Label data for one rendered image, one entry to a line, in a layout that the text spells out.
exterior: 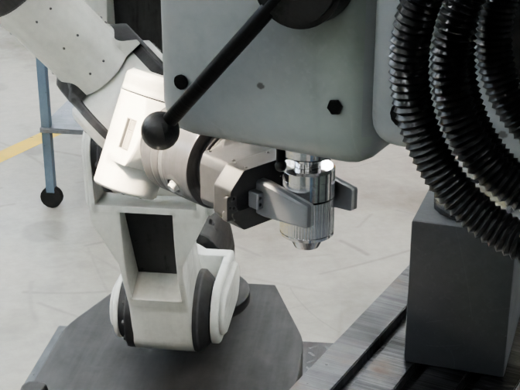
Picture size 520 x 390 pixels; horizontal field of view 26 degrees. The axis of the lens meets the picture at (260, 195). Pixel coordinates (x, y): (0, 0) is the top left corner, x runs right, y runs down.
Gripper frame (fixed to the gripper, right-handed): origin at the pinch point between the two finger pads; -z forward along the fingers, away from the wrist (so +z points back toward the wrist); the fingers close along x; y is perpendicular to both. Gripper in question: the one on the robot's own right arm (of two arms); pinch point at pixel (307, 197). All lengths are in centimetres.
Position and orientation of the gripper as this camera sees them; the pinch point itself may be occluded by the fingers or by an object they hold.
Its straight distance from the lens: 96.7
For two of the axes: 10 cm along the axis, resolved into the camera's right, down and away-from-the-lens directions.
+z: -6.8, -2.9, 6.7
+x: 7.3, -2.6, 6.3
